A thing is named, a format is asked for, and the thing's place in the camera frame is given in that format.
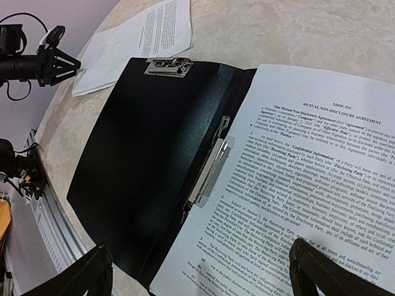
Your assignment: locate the curved aluminium rail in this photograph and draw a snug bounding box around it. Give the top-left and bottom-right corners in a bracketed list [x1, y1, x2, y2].
[27, 147, 88, 273]

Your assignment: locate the printed paper stack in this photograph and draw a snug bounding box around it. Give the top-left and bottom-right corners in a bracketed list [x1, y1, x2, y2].
[72, 1, 193, 97]

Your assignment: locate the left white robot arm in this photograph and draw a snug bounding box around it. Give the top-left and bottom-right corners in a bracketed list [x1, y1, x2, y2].
[1, 24, 81, 87]

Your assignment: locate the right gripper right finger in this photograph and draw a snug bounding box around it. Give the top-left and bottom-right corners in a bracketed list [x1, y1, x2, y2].
[289, 238, 392, 295]

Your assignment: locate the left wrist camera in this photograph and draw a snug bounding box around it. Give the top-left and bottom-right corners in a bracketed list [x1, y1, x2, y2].
[39, 25, 65, 48]

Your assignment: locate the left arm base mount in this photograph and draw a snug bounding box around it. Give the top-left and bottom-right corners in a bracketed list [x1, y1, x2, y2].
[1, 139, 48, 200]

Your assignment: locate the black file folder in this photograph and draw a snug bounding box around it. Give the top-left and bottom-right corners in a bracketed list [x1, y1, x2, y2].
[67, 58, 256, 286]

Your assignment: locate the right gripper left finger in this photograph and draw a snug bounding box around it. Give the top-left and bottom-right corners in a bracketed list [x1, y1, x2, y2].
[25, 242, 113, 295]

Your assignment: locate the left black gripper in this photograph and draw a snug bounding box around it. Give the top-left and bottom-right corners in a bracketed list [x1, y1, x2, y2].
[35, 45, 81, 86]

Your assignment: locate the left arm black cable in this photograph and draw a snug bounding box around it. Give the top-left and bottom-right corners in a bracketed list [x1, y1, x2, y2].
[0, 12, 50, 102]

